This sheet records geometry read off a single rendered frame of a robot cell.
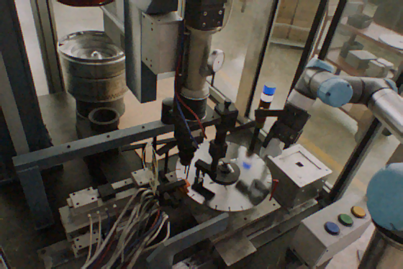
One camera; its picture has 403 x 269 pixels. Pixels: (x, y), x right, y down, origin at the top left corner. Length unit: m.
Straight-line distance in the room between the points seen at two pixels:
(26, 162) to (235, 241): 0.67
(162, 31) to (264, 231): 0.80
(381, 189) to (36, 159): 0.85
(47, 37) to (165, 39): 1.09
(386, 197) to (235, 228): 0.56
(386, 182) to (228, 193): 0.52
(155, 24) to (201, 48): 0.11
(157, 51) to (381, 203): 0.54
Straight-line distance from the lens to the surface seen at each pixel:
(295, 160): 1.32
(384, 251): 0.72
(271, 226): 1.24
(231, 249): 1.07
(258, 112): 1.06
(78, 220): 1.11
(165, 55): 0.75
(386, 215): 0.65
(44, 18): 1.72
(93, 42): 1.61
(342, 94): 0.91
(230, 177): 1.07
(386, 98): 0.94
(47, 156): 1.01
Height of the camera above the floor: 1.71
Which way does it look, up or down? 38 degrees down
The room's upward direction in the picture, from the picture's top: 9 degrees clockwise
